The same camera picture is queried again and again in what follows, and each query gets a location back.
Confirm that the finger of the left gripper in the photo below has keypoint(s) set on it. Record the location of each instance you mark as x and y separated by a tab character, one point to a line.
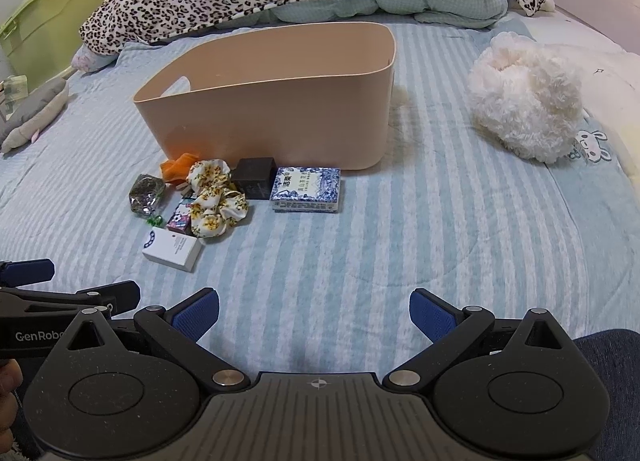
15	274
118	297

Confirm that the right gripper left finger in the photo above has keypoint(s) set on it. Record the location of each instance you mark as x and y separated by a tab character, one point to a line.
174	333

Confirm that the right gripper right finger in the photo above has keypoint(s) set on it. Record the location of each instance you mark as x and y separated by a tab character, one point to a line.
452	331

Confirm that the white rectangular box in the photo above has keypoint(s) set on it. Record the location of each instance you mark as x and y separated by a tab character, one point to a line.
171	249

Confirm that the hello kitty card box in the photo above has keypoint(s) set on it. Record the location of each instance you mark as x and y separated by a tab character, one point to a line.
180	220

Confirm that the green foil ornament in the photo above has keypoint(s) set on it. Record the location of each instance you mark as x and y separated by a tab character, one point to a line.
145	195

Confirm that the yellow floral scrunchie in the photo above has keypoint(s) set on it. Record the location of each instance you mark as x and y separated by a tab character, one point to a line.
217	204

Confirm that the orange cloth piece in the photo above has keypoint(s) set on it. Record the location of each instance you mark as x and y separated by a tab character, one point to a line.
176	171

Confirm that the black small box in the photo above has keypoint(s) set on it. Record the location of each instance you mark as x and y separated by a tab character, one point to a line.
255	177

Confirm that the blue white patterned box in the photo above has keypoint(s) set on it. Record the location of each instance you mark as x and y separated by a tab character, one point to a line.
306	189

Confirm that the person's left hand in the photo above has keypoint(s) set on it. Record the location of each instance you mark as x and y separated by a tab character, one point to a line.
11	378

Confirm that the blue striped bed sheet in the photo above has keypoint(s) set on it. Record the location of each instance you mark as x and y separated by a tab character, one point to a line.
445	209

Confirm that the grey plush toy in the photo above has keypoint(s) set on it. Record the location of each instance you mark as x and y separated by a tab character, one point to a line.
34	114

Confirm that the person's denim leg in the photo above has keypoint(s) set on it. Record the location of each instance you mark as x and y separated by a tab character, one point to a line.
615	356

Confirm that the small green patterned box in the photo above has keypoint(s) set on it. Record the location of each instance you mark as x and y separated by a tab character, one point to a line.
14	89

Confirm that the pink floral pillow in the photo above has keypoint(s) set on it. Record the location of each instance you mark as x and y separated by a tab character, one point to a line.
86	61

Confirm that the green plastic storage box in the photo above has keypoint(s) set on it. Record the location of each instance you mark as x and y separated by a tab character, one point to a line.
41	37

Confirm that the white fluffy plush toy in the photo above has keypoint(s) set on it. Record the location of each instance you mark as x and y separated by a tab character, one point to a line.
528	96

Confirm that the beige plastic storage bin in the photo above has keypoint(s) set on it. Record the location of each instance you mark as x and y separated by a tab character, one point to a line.
304	95

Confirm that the white pillow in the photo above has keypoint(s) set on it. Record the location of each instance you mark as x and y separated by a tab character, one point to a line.
610	78

